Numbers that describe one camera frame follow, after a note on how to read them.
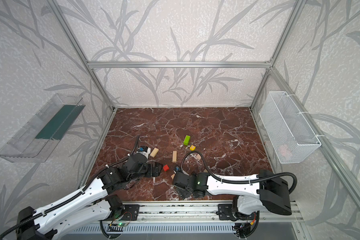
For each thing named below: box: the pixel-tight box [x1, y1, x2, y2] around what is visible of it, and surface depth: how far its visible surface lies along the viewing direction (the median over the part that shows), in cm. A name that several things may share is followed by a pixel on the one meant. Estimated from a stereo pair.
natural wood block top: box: [172, 150, 177, 163], surface depth 94 cm
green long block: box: [183, 135, 191, 146], surface depth 101 cm
